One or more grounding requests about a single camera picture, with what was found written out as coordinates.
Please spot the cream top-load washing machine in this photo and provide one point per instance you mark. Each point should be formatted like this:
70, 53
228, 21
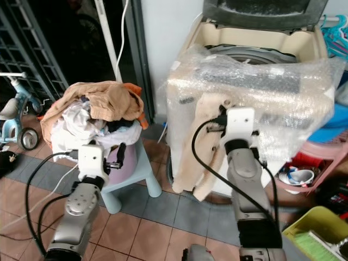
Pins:
299, 41

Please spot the light blue child tricycle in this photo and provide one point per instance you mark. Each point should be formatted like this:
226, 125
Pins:
13, 128

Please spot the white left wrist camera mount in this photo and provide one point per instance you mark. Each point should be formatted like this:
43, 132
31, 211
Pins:
91, 160

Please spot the dark metal grille gate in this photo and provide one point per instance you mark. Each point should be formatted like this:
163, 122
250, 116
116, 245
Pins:
32, 49

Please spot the pale lavender laundry basket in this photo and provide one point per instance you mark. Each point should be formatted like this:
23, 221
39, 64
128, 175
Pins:
130, 155

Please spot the light blue plastic stool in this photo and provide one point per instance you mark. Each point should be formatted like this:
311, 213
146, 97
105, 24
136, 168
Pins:
144, 174

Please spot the dark grey washer lid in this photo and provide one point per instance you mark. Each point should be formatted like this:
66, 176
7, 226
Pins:
266, 12

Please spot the white pole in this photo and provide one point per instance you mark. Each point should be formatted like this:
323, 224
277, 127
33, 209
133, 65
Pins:
107, 38

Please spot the pink plastic basket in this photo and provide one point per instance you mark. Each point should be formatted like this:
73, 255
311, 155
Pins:
326, 163

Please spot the white crumpled garment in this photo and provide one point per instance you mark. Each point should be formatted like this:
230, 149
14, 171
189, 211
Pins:
81, 120

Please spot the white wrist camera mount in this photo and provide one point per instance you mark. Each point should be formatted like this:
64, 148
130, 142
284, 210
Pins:
91, 160
240, 124

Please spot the beige cloth garment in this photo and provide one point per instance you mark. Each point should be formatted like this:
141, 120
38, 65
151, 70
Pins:
198, 147

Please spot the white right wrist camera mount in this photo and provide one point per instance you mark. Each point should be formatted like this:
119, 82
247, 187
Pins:
240, 124

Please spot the blue plastic basin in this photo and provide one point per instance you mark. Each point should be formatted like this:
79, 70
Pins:
336, 130

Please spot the dark door frame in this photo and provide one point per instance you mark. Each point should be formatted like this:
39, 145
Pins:
138, 54

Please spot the black cloth on floor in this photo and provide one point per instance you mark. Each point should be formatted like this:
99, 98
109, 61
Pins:
7, 162

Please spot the clear bubble wrap sheet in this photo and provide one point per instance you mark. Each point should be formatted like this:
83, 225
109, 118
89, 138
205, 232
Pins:
299, 103

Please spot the white round cup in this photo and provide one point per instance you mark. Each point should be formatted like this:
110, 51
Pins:
296, 177

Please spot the yellow-green plastic bin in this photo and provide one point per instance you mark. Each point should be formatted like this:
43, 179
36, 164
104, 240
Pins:
318, 220

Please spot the teal clothes hangers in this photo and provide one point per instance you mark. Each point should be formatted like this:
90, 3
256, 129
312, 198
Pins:
336, 35

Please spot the orange cloth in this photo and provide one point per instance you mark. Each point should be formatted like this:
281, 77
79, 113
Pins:
135, 92

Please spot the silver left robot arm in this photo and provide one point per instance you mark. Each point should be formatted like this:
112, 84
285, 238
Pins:
79, 212

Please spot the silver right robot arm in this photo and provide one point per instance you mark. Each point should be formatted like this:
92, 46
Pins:
250, 185

